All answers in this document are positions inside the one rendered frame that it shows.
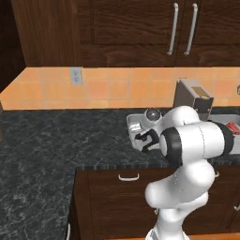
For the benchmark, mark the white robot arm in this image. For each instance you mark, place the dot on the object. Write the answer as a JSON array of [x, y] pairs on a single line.
[[187, 140]]

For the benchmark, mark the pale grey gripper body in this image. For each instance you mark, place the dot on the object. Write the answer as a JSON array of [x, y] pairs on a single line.
[[135, 127]]

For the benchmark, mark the dark wood tall cupboard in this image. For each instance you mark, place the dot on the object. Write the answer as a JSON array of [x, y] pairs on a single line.
[[11, 40]]

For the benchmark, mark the red raw steak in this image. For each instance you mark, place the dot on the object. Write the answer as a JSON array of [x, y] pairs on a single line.
[[233, 127]]

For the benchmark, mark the dark wood base cabinet front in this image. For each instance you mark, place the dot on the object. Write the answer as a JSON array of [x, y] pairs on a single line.
[[226, 200], [115, 206]]

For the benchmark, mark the grey metal toaster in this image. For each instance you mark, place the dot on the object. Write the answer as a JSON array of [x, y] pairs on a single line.
[[187, 93]]

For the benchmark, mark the grey wall socket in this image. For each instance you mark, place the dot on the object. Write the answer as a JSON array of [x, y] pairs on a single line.
[[76, 76]]

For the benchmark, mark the dark wood wall cupboard door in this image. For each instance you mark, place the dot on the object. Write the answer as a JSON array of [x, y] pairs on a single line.
[[131, 31], [218, 31]]

